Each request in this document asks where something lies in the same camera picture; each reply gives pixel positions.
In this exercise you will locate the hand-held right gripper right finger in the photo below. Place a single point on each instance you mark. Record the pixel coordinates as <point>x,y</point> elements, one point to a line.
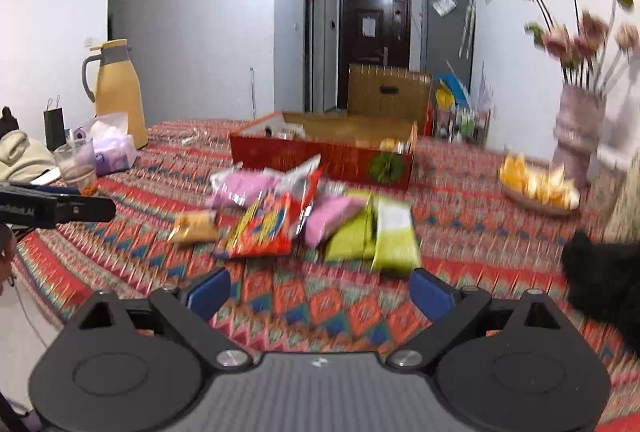
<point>434,294</point>

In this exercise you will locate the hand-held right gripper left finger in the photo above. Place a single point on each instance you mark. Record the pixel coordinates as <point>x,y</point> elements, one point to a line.
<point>210,293</point>

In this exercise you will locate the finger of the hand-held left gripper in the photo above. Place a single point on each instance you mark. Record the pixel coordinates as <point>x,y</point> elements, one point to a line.
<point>87,209</point>
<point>55,188</point>

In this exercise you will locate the green snack packet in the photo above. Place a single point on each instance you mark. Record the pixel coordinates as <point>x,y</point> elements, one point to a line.
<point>395,242</point>
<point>350,239</point>

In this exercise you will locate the brown snack packet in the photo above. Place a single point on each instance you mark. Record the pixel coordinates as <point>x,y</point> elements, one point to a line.
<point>194,227</point>

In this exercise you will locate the pink snack packet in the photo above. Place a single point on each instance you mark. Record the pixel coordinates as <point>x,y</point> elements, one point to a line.
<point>330,219</point>
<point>245,188</point>

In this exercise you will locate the silver red snack packet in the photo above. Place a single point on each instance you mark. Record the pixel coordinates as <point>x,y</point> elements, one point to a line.
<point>302,192</point>

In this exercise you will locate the red cardboard box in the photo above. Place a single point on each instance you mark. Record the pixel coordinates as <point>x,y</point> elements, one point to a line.
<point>300,160</point>

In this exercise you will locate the person's left hand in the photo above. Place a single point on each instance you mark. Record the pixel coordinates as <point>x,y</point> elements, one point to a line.
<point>6,257</point>

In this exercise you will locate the clear plastic cup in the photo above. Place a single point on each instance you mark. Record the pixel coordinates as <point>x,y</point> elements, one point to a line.
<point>77,167</point>

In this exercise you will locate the beige cloth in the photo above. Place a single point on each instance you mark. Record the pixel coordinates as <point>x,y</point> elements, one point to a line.
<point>25,157</point>

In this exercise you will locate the purple roll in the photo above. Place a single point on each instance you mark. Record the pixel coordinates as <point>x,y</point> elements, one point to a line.
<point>76,134</point>

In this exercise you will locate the black paper bag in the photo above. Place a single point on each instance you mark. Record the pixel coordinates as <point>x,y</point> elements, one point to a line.
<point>54,127</point>

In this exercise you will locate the purple tissue pack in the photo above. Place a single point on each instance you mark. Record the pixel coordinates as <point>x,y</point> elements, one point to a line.
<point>115,147</point>

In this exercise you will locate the yellow thermos jug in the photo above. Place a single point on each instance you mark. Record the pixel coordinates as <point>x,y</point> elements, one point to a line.
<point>120,105</point>

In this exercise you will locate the black cloth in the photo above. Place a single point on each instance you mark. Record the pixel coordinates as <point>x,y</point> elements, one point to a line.
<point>605,282</point>

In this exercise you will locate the white mop stick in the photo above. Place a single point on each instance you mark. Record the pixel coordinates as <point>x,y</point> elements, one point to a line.
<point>252,95</point>

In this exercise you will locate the blue folder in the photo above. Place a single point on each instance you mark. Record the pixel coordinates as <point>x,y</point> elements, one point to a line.
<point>452,90</point>

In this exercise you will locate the brown cardboard box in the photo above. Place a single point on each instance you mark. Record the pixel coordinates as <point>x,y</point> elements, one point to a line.
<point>390,90</point>

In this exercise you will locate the white floral vase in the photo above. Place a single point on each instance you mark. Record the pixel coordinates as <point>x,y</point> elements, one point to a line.
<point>625,207</point>

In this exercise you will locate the pink ceramic vase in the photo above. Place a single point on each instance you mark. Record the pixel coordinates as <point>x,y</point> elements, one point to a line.
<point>577,137</point>

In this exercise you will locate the dark entrance door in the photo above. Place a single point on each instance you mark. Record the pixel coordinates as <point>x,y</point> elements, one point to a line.
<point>375,62</point>

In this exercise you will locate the grey fridge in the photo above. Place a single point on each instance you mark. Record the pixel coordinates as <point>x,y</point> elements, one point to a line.
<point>447,47</point>

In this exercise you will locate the interior door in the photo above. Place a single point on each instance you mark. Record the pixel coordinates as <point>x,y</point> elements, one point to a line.
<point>314,42</point>

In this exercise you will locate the white umbrella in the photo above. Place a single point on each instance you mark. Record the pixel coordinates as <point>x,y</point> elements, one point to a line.
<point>467,25</point>

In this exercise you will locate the white paper notice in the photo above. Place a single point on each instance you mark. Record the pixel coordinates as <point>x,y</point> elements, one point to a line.
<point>368,27</point>

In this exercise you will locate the clear plastic bag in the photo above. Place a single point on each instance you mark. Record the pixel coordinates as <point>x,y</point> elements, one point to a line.
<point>444,4</point>

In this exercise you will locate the dried pink roses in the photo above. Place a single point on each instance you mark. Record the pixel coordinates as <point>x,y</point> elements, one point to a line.
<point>575,32</point>

